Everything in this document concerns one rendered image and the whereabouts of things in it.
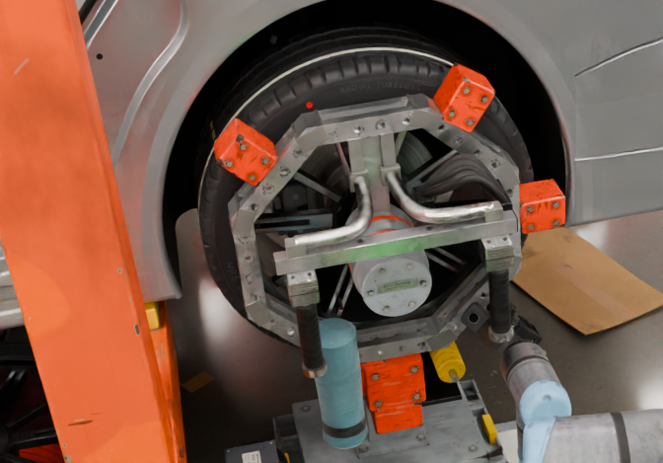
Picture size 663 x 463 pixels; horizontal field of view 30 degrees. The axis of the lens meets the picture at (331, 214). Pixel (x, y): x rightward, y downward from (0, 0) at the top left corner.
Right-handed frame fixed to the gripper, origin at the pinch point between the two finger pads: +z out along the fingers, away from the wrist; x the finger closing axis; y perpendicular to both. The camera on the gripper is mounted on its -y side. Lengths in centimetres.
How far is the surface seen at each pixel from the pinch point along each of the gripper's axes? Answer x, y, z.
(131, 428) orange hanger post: -32, -66, -50
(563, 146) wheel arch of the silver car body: 33.3, -7.6, 4.1
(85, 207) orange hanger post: -3, -93, -50
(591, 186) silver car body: 30.5, 2.2, 2.3
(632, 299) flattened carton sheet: -2, 87, 71
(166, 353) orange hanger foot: -43, -49, -5
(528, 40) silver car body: 46, -30, 2
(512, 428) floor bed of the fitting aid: -32, 47, 21
